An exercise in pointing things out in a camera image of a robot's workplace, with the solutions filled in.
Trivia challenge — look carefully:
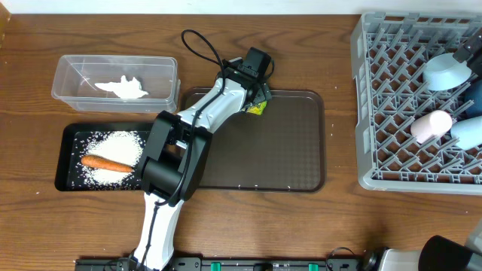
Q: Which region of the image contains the yellow green snack packet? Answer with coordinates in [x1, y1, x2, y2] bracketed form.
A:
[245, 101, 267, 115]

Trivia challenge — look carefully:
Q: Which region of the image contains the light blue bowl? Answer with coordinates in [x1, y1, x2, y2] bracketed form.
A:
[423, 53, 471, 91]

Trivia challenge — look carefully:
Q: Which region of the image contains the white pink cup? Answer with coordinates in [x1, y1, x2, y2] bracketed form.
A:
[410, 110, 453, 144]

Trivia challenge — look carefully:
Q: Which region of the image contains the light blue cup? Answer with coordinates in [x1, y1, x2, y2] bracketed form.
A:
[450, 116, 482, 150]

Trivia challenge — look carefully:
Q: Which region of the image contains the white tissue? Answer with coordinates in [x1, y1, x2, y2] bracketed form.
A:
[95, 75, 149, 99]

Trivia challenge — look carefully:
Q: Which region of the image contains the orange carrot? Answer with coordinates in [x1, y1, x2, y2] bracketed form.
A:
[81, 155, 133, 173]

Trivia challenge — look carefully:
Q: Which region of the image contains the dark blue plate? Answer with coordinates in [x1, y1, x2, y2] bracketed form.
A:
[464, 81, 482, 117]

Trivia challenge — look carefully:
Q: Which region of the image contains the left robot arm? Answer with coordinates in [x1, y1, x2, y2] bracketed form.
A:
[129, 56, 274, 270]

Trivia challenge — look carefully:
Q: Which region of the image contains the grey dishwasher rack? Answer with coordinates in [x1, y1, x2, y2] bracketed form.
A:
[350, 11, 481, 195]

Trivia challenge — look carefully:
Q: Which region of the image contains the brown serving tray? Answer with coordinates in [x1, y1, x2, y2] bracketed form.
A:
[200, 90, 327, 193]

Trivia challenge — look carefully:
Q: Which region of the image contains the clear plastic bin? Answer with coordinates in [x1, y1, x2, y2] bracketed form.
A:
[51, 55, 180, 113]

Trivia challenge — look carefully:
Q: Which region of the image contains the pile of white rice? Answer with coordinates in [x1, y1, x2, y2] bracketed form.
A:
[67, 131, 147, 190]

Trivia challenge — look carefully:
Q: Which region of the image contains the black plastic tray bin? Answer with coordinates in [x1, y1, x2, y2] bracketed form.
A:
[54, 122, 152, 192]

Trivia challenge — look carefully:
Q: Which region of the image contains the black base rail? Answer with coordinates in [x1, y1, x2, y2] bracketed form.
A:
[75, 257, 360, 271]

